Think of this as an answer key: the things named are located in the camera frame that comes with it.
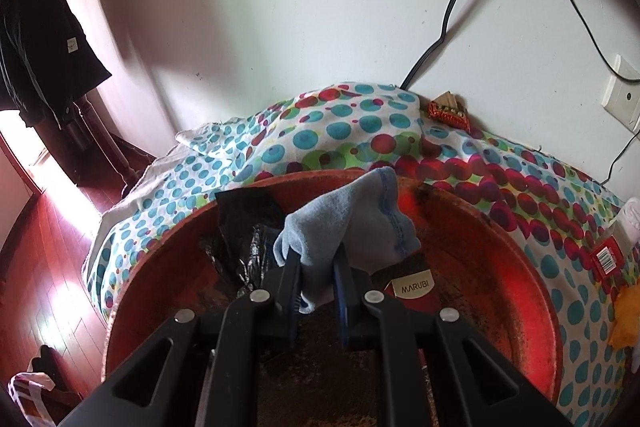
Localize red snack packet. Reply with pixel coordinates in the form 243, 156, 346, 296
426, 91, 473, 131

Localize red round basin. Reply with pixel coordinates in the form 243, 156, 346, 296
102, 172, 565, 427

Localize black plastic bag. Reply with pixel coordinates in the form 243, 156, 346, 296
200, 189, 286, 298

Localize orange toy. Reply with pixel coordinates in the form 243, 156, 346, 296
606, 284, 640, 348

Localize dark wooden stand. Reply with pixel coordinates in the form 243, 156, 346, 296
65, 97, 161, 198

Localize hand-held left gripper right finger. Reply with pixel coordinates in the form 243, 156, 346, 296
332, 252, 573, 427

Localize white bag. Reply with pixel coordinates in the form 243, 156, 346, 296
7, 344, 83, 427

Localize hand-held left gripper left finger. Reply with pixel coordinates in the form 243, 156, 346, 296
60, 247, 303, 427

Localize blue-grey cloth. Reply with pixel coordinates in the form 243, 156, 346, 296
272, 167, 422, 314

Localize small red box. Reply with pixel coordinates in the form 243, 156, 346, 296
590, 234, 628, 278

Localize white wall socket plate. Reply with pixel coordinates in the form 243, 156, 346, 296
601, 54, 640, 130

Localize polka dot blanket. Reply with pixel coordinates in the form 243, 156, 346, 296
85, 82, 640, 427

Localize black hanging clothes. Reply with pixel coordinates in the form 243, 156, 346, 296
0, 0, 113, 130

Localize tall dark red box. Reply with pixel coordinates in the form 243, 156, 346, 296
372, 254, 441, 323

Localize thin black adapter cable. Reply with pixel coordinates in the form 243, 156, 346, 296
601, 127, 638, 186

